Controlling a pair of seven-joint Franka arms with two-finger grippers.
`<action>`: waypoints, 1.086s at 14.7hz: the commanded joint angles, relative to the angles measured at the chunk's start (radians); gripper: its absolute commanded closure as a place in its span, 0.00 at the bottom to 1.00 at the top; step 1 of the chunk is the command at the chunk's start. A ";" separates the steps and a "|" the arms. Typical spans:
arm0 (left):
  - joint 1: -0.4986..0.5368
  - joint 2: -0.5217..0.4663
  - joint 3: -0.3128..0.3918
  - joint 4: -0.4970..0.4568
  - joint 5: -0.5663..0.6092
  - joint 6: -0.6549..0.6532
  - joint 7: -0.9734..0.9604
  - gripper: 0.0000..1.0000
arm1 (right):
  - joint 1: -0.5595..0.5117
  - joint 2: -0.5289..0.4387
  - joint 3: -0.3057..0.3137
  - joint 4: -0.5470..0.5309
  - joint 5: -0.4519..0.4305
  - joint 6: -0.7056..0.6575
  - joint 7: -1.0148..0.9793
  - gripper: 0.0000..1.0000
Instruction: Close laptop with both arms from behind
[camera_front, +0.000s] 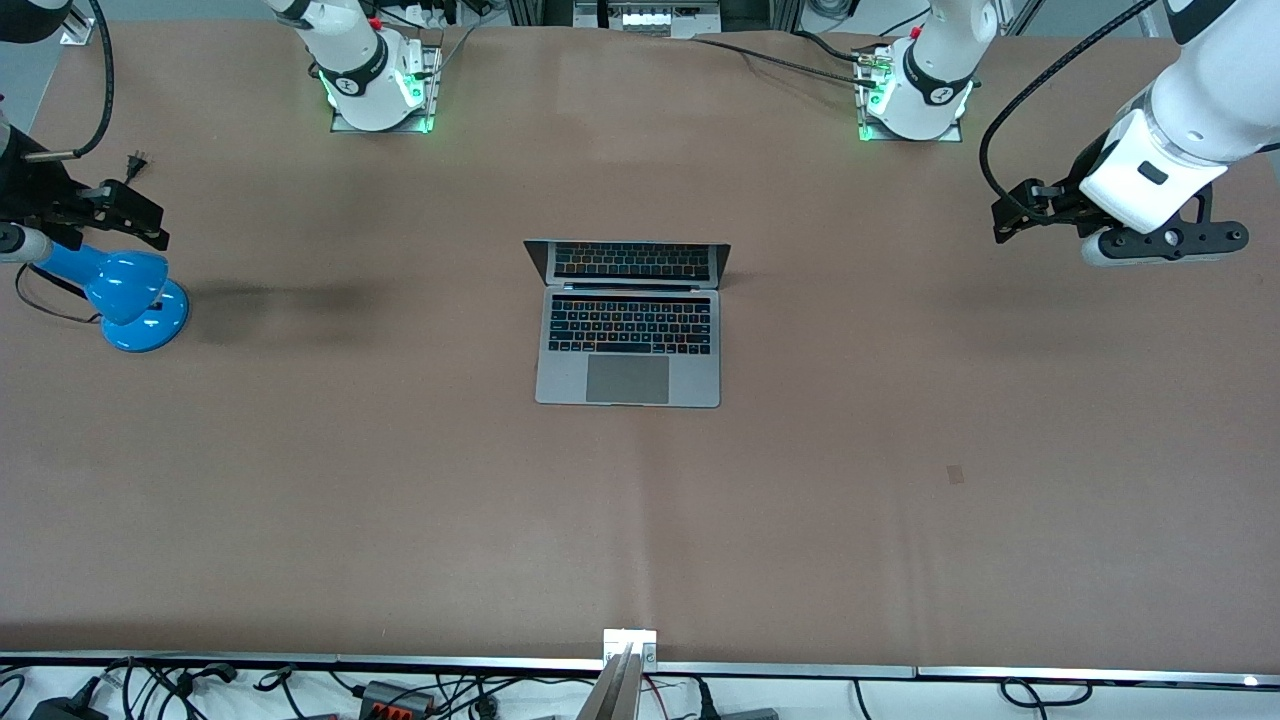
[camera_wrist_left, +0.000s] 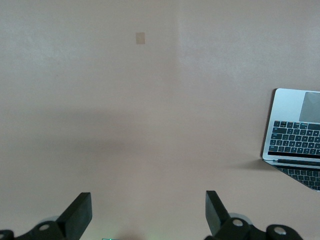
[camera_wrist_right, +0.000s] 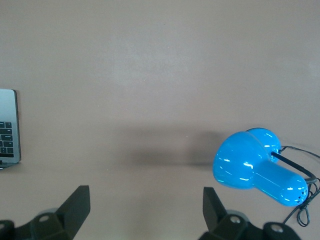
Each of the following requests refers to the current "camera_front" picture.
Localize white power strip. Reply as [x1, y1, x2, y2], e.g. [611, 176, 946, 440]
[573, 0, 723, 39]

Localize black left camera mount plate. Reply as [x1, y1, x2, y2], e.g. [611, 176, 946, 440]
[1098, 185, 1251, 264]

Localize short black cable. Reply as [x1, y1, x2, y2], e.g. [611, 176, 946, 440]
[793, 30, 866, 63]

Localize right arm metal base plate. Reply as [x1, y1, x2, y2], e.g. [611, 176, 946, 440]
[330, 40, 444, 135]

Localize aluminium profile post with bracket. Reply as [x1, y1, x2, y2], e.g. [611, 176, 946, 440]
[575, 628, 661, 720]

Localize metal table edge rail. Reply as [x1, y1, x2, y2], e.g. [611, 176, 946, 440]
[0, 650, 1280, 691]

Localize long black cable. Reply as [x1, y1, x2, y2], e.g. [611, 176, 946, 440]
[690, 36, 879, 87]

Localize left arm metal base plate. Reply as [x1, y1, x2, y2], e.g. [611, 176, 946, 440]
[855, 45, 965, 144]

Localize black lamp cord with plug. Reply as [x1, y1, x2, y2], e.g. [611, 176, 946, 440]
[14, 150, 152, 326]

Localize black tangled cable bundle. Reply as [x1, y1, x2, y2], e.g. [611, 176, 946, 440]
[100, 657, 251, 720]

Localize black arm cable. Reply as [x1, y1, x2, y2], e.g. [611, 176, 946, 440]
[979, 0, 1161, 223]
[20, 0, 117, 163]

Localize black and orange connector block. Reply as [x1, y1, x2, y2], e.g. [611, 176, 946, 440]
[358, 680, 437, 718]

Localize grey laptop computer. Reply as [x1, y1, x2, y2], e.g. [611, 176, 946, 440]
[523, 238, 732, 409]

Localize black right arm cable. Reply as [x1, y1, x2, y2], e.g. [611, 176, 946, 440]
[20, 0, 117, 163]

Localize black power adapter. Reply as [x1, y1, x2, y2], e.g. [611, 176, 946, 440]
[28, 680, 109, 720]

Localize blue desk lamp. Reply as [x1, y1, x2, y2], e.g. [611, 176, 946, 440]
[28, 240, 191, 353]

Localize brown table cover sheet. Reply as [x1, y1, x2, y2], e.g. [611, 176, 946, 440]
[0, 20, 1280, 666]

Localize black looped cable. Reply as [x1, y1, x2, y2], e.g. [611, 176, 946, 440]
[1000, 677, 1093, 710]

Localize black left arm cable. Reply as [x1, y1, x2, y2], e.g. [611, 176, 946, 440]
[979, 0, 1161, 223]

